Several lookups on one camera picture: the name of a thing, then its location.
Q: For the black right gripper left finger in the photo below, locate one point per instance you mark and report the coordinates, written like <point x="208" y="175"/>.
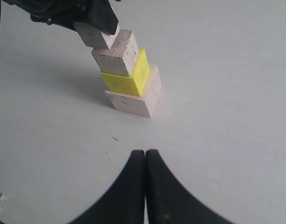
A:
<point x="124" y="201"/>

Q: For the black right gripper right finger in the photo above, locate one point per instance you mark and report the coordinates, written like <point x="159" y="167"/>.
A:
<point x="168" y="201"/>

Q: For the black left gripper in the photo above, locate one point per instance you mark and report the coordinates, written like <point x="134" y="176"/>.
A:
<point x="64" y="13"/>

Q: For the small pale wooden cube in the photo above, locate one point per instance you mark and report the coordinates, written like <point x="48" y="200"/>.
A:
<point x="92" y="37"/>

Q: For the medium wooden cube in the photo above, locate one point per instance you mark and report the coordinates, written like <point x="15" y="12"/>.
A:
<point x="121" y="58"/>

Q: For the yellow cube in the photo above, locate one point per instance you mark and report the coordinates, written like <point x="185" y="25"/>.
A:
<point x="134" y="84"/>

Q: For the large pale wooden cube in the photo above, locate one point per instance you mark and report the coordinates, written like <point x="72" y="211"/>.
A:
<point x="144" y="105"/>

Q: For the white paper scrap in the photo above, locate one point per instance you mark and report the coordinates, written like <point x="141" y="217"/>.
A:
<point x="0" y="203"/>

